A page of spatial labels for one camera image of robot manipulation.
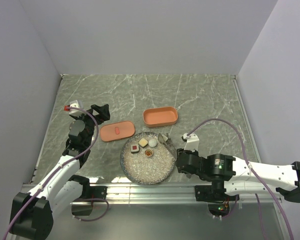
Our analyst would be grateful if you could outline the cream topped sushi piece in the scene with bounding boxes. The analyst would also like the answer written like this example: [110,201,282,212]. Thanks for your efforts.
[138,138,149,148]

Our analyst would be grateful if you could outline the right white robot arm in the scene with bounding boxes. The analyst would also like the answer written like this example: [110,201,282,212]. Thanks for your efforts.
[175,148,300,203]

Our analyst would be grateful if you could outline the aluminium front rail frame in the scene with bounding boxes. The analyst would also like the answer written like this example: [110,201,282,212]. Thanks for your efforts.
[21,182,282,205]

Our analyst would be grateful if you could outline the white round sushi piece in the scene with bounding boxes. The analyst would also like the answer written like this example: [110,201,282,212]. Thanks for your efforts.
[148,139,158,148]

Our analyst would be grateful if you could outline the orange lunch box lid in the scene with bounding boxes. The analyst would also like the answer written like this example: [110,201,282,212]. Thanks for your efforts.
[99,121,136,142]

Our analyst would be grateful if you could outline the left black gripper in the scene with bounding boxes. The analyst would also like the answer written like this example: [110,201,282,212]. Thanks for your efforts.
[73,104,110,147]

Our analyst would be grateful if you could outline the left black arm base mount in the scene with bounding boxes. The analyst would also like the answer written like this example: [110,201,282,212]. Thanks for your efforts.
[88,185,108,200]

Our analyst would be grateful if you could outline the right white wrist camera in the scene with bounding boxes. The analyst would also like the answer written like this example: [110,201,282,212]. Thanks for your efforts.
[181,133,200,152]

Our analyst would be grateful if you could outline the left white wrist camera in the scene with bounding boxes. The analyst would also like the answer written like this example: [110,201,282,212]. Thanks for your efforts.
[63,100,83,117]

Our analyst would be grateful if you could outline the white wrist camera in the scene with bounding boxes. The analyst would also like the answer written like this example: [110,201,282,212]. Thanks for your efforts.
[63,100,83,117]
[181,133,200,152]

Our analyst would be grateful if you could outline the speckled round plate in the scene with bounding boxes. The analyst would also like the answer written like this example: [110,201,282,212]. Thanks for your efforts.
[120,132,176,185]

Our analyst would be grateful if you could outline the metal tongs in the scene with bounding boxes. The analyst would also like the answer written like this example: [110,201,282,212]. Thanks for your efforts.
[163,135,177,160]

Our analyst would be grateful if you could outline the orange topped sushi cup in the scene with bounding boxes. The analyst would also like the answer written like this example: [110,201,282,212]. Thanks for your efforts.
[144,149,154,158]

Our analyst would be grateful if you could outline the orange lunch box base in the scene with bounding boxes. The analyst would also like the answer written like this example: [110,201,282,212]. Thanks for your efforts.
[143,106,178,128]

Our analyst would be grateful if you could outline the red topped sushi piece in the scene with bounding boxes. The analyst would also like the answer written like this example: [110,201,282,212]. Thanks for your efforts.
[130,144,140,154]

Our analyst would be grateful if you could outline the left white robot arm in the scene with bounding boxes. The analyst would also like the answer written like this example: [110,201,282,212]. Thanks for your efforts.
[3,101,111,240]

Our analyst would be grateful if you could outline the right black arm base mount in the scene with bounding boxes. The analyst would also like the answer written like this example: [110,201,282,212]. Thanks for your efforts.
[194,185,228,203]

